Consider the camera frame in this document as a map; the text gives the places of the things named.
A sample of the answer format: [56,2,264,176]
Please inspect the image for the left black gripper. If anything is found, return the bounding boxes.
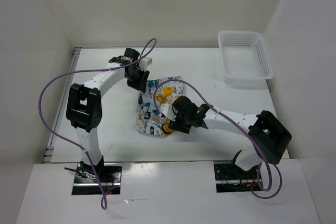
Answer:
[125,67,150,93]

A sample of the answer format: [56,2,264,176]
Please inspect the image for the colourful printed shorts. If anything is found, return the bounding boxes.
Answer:
[136,76,184,137]

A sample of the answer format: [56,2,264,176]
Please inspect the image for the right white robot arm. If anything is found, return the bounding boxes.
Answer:
[162,96,292,178]

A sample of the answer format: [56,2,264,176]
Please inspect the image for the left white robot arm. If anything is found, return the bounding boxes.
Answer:
[66,48,152,182]

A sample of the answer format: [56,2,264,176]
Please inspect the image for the white plastic basket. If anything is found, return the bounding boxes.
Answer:
[217,30,274,83]

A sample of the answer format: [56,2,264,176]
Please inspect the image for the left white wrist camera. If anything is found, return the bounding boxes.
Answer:
[138,57,153,71]

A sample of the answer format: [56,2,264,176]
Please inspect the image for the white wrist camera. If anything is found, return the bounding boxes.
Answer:
[138,57,153,71]
[160,104,178,121]

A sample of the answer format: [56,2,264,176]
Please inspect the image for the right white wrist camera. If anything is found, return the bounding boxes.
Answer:
[160,104,178,121]

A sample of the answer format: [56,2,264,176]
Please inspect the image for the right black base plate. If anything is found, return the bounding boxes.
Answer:
[214,162,261,193]

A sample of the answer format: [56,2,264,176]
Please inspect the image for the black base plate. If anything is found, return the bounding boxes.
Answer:
[71,164,122,196]
[214,162,261,193]

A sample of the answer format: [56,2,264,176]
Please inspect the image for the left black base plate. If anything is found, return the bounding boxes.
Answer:
[71,164,122,196]

